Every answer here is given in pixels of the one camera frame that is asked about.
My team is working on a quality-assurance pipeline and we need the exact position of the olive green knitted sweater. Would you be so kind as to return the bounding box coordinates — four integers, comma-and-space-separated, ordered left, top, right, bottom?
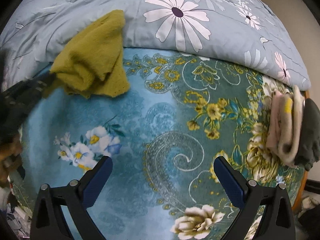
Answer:
43, 10, 130, 99

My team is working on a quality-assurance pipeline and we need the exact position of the person's left hand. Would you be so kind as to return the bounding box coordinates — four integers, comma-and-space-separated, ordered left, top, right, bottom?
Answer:
1, 134, 22, 188

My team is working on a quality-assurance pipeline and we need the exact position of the folded dark grey garment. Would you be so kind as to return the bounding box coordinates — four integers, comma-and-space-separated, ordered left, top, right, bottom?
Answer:
295, 98, 320, 171

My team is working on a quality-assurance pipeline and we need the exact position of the folded pink beige garment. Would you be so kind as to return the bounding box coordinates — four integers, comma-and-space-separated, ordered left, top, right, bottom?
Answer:
266, 85, 304, 168

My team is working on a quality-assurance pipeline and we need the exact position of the grey floral duvet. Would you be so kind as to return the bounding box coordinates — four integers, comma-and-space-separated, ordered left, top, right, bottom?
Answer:
1, 0, 311, 91

